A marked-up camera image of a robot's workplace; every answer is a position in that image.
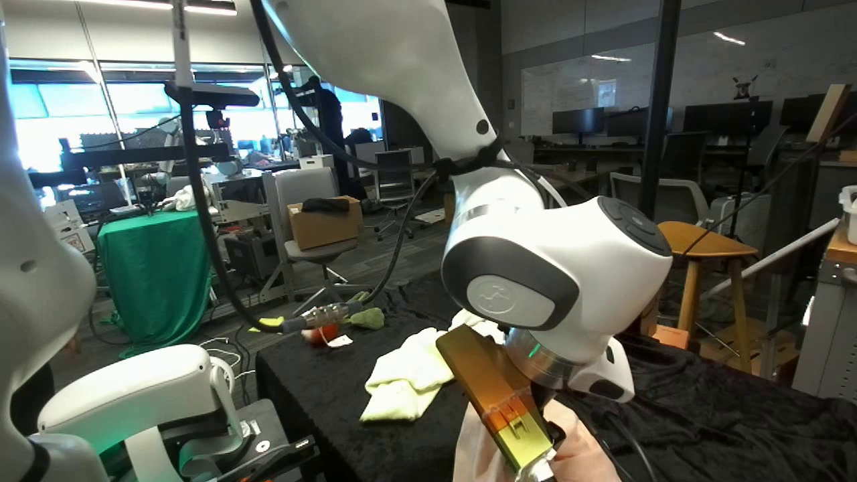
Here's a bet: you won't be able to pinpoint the black mounting bracket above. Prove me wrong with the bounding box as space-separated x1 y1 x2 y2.
158 395 322 482

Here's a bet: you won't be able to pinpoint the person in dark clothes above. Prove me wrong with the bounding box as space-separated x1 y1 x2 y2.
302 75 354 198

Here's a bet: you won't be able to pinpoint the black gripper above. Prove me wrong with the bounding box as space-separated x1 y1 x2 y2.
523 378 582 455

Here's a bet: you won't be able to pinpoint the white device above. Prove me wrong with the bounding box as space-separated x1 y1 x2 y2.
158 170 215 214

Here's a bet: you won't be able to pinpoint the white framed mesh chair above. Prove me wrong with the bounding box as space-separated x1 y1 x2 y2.
609 168 713 228

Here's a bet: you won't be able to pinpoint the black vertical pole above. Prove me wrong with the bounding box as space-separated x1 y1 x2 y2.
634 0 686 236

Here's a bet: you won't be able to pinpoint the green bag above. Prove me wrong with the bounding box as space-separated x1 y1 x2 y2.
340 301 389 332

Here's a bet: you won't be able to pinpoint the small brown cardboard box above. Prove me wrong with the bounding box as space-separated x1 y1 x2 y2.
286 194 368 255

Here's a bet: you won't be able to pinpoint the black pouch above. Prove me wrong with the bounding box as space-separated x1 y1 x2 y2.
301 194 356 216

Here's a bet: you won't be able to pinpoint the silver metal pole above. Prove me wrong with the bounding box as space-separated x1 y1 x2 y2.
705 216 844 299

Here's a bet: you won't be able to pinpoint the wooden stool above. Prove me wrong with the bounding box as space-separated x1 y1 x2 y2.
654 218 764 359

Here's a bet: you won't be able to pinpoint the grey workbench with wooden top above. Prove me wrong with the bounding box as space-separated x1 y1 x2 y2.
790 224 857 405

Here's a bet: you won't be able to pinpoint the black computer monitor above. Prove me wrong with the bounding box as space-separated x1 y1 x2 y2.
779 91 831 135
681 99 778 141
605 105 654 138
550 105 611 135

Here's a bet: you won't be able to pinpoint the green drape cloth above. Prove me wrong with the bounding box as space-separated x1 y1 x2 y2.
96 206 215 348

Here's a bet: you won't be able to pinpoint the orange yellow wrist camera box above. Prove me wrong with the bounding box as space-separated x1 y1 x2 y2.
435 323 559 475

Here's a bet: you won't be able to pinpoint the white plastic bin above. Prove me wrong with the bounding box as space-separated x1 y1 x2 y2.
836 181 857 247

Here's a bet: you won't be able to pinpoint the red and white object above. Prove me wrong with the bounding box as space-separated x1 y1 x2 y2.
301 317 356 350

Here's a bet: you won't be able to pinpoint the light green cloth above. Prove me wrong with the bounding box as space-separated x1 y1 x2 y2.
360 323 470 425

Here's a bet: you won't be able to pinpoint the black stereo camera bar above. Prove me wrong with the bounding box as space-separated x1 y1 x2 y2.
162 78 263 131

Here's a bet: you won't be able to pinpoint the wooden plank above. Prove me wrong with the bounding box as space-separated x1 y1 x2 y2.
804 82 851 147

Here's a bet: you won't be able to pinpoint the white floor cables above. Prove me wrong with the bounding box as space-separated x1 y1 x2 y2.
195 332 258 378

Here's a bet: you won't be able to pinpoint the black tablecloth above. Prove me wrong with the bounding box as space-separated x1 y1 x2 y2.
255 271 857 482

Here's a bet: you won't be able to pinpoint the black camera boom rail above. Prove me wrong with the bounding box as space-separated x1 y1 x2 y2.
62 141 239 168

